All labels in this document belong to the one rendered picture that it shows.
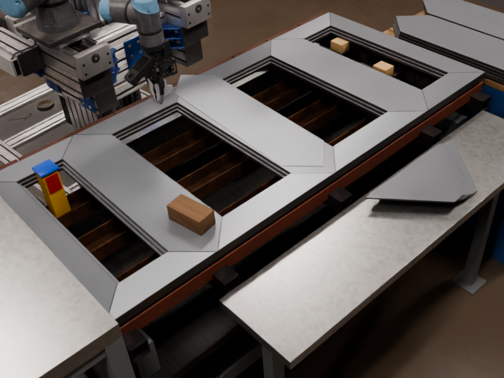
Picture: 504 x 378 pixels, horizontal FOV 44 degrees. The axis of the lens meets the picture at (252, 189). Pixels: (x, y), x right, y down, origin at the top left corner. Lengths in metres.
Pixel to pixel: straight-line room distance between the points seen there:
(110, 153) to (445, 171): 1.03
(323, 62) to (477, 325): 1.16
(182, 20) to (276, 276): 1.23
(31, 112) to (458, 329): 2.40
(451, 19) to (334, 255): 1.31
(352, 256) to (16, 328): 0.88
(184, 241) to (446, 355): 1.21
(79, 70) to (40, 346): 1.24
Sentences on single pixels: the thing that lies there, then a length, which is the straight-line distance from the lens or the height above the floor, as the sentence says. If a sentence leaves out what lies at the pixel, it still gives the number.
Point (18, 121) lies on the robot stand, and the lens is 3.51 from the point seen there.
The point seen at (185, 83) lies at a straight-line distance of 2.27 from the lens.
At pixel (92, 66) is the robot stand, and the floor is 0.94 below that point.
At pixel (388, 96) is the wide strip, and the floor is 0.84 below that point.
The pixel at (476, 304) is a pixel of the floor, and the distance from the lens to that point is 2.65.
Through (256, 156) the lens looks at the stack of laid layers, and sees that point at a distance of 1.90.
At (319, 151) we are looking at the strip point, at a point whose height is 0.84.
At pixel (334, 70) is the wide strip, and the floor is 0.84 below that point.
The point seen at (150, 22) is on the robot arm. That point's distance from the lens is 1.92.
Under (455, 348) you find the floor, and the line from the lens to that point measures 2.50.
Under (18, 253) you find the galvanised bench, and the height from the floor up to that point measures 1.05.
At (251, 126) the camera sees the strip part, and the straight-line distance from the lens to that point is 2.01.
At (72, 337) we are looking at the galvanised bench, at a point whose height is 1.05.
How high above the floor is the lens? 1.99
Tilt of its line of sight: 40 degrees down
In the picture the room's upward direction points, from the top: 4 degrees counter-clockwise
